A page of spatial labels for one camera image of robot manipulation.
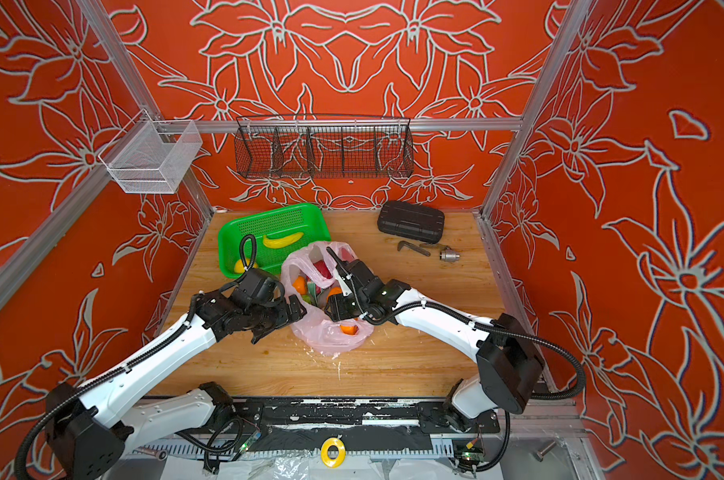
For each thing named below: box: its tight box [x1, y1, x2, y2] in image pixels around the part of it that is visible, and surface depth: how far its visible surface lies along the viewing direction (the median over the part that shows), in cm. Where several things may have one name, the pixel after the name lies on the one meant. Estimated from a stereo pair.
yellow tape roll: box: [320, 437, 347, 469], surface depth 69 cm
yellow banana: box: [262, 232, 304, 249], surface depth 110 cm
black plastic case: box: [377, 201, 445, 243], surface depth 112 cm
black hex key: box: [397, 240, 431, 257], surface depth 109 cm
